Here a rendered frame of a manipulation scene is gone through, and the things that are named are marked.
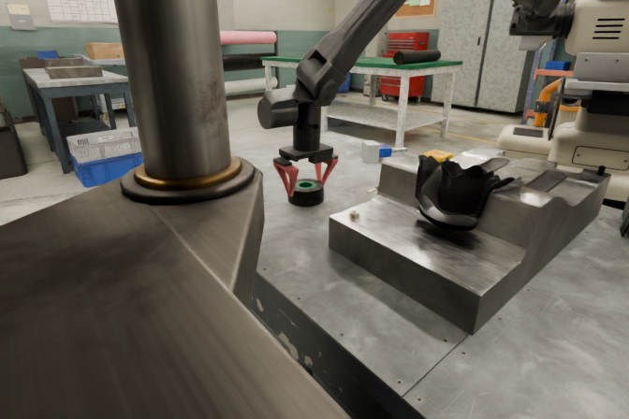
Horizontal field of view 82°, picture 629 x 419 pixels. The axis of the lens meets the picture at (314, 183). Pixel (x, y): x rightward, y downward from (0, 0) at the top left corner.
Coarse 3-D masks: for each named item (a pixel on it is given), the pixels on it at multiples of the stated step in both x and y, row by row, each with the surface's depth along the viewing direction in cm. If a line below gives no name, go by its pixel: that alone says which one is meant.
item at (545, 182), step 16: (432, 160) 63; (448, 160) 58; (496, 160) 79; (432, 176) 64; (448, 176) 56; (464, 176) 54; (480, 176) 53; (496, 176) 55; (544, 176) 70; (560, 176) 70; (416, 192) 59; (432, 192) 62; (448, 192) 57; (464, 192) 55; (480, 192) 55; (432, 208) 55; (448, 208) 57; (464, 208) 56; (480, 208) 52; (464, 224) 53
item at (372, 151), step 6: (366, 144) 103; (372, 144) 103; (378, 144) 103; (384, 144) 107; (366, 150) 103; (372, 150) 103; (378, 150) 103; (384, 150) 104; (390, 150) 104; (396, 150) 106; (402, 150) 107; (366, 156) 104; (372, 156) 103; (378, 156) 104; (384, 156) 104; (366, 162) 104; (372, 162) 104
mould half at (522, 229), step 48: (384, 192) 65; (528, 192) 50; (576, 192) 63; (336, 240) 60; (384, 240) 52; (432, 240) 52; (480, 240) 52; (528, 240) 48; (432, 288) 46; (480, 288) 42
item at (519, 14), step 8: (520, 8) 94; (512, 16) 98; (520, 16) 93; (528, 16) 92; (536, 16) 90; (544, 16) 90; (552, 16) 90; (512, 24) 97; (520, 24) 96; (528, 24) 93; (536, 24) 92; (544, 24) 92; (552, 24) 93; (512, 32) 96; (520, 32) 96; (528, 32) 95; (536, 32) 94; (544, 32) 93; (552, 32) 92
